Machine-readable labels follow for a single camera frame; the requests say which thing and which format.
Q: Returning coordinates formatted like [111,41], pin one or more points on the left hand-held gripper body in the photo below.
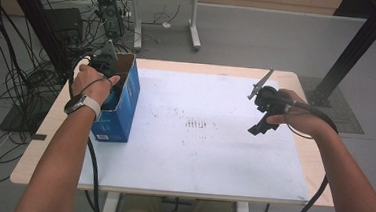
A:
[105,63]

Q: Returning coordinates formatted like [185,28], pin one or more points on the person's left hand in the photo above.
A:
[92,84]

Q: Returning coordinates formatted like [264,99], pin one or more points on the black equipment box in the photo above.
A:
[64,24]

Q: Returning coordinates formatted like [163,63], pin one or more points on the black metal frame post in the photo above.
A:
[38,18]
[357,44]

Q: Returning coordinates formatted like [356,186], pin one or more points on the light wooden table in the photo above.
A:
[49,143]

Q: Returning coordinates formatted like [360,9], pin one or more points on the person's right hand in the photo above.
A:
[303,117]

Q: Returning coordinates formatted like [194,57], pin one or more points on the white table mat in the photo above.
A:
[199,160]

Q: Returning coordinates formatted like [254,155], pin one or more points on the white-legged background desk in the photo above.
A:
[138,19]

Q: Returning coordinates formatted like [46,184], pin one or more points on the person's left leg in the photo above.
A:
[142,209]

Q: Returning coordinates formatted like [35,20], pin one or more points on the grey floor mat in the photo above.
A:
[350,104]

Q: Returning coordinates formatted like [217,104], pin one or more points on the black computer tower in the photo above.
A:
[110,13]

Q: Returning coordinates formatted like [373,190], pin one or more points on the wooden cabinet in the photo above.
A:
[277,0]

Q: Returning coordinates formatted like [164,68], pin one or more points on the blue cardboard box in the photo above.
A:
[118,124]

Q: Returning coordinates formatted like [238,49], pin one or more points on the black floor mat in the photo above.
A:
[14,120]

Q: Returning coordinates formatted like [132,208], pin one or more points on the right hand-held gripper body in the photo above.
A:
[271,100]

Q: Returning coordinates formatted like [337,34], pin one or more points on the black tape strip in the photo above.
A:
[39,137]

